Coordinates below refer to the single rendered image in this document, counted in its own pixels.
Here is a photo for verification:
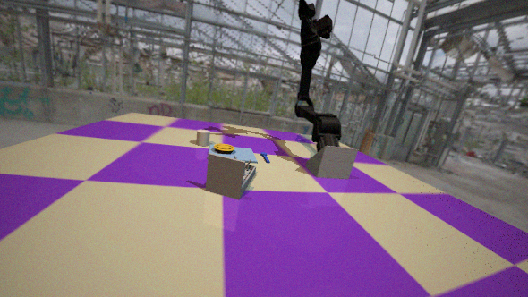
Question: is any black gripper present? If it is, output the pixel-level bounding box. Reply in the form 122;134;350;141
298;0;319;50

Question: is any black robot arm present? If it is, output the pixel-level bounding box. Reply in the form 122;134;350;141
295;14;341;152

